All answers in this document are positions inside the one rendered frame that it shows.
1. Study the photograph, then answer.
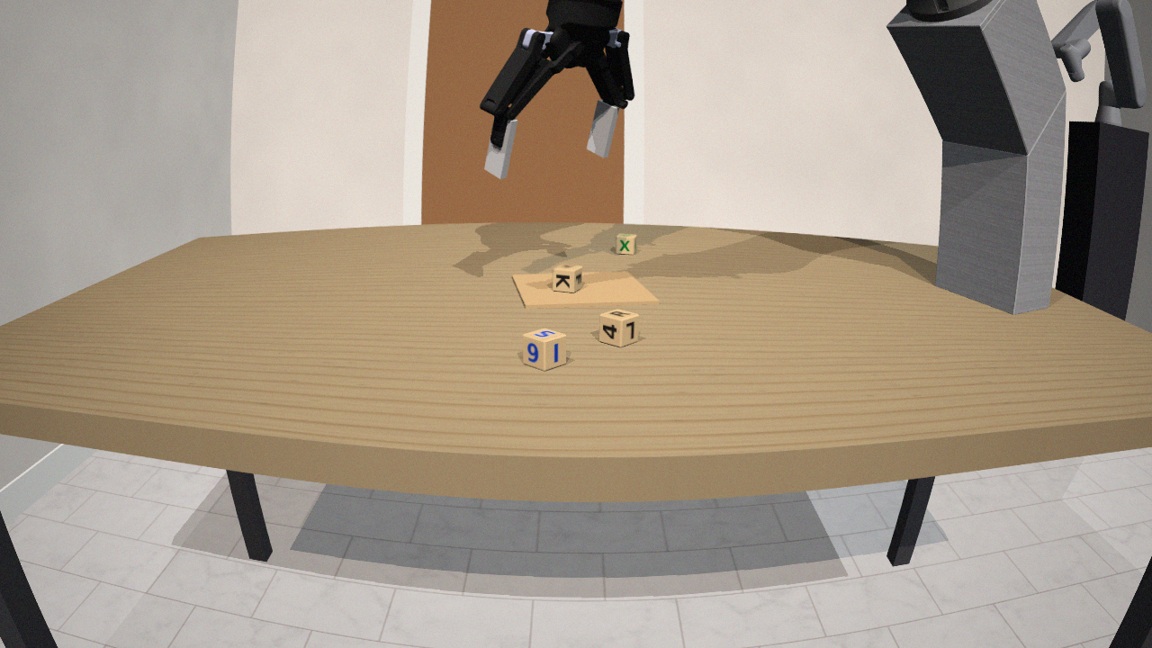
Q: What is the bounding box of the tan square mat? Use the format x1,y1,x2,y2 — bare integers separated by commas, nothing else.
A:
511,272,660,309

